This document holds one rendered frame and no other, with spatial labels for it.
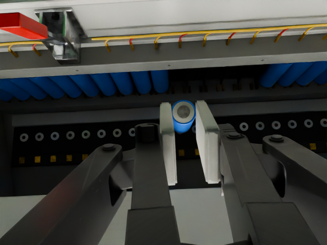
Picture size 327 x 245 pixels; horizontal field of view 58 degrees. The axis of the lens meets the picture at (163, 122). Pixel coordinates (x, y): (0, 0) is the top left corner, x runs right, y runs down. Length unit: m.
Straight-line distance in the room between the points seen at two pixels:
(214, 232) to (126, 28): 0.18
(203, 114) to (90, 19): 0.12
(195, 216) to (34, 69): 0.19
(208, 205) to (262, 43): 0.14
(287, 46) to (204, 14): 0.08
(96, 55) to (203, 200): 0.15
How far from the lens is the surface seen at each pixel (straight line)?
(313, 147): 0.41
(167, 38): 0.26
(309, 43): 0.29
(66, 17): 0.24
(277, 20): 0.27
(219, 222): 0.25
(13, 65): 0.29
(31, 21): 0.19
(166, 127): 0.15
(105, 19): 0.25
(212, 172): 0.15
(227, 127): 0.18
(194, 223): 0.25
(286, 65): 0.31
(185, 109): 0.21
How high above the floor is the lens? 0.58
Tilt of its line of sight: 9 degrees up
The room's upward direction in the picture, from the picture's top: 177 degrees clockwise
